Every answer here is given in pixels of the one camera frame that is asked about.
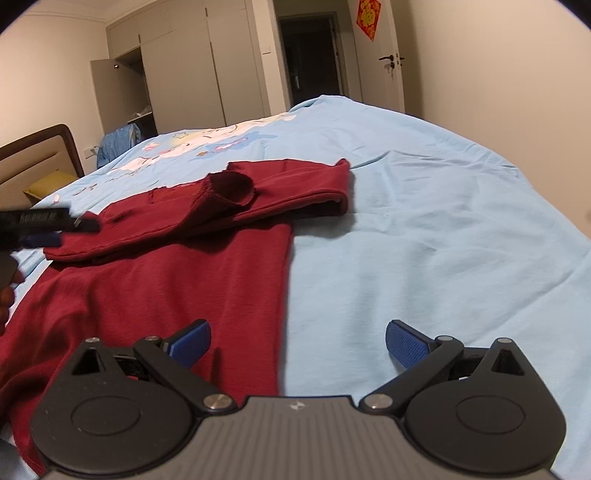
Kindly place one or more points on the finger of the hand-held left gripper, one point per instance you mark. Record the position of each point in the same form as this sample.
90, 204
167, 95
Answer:
41, 240
41, 220

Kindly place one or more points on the white door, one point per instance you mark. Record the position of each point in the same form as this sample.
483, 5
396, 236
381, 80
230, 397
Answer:
375, 83

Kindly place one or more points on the blue clothing bundle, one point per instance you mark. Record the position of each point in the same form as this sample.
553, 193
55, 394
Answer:
115, 143

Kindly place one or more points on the grey built-in wardrobe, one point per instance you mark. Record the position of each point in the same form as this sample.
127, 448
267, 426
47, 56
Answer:
184, 69

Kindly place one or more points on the light blue printed blanket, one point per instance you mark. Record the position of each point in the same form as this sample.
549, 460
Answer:
415, 230

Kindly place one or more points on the yellow pillow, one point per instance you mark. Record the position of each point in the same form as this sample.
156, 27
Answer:
51, 184

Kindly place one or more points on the white wall socket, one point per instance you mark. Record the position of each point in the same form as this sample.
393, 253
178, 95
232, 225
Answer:
91, 151

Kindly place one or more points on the dark red shirt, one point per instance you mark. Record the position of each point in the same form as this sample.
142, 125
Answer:
161, 277

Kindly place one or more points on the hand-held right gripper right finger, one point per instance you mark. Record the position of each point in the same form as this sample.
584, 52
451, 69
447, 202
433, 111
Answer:
407, 344

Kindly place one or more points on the brown padded headboard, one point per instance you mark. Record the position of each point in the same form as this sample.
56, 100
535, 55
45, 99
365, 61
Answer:
32, 157

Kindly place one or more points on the red door decoration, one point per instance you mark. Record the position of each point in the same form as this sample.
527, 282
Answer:
368, 18

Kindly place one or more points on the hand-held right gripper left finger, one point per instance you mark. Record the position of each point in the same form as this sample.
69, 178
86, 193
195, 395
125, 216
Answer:
190, 342

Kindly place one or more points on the person's left hand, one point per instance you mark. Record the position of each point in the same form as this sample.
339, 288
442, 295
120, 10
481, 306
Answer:
7, 297

